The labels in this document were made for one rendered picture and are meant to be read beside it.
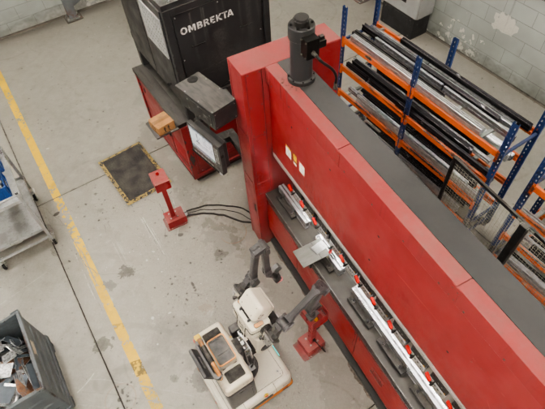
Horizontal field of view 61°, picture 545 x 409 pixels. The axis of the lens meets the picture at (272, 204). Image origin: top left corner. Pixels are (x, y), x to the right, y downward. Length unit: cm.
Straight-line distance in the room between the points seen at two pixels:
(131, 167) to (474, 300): 471
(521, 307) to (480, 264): 27
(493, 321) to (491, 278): 23
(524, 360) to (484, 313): 25
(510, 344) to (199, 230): 375
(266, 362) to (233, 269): 119
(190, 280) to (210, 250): 41
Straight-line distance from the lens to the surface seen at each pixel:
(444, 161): 510
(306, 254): 392
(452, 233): 261
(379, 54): 506
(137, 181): 601
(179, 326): 486
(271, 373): 428
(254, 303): 331
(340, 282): 395
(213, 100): 380
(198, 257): 517
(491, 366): 266
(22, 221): 578
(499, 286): 252
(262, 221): 480
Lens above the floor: 438
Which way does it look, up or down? 53 degrees down
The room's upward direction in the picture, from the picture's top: 5 degrees counter-clockwise
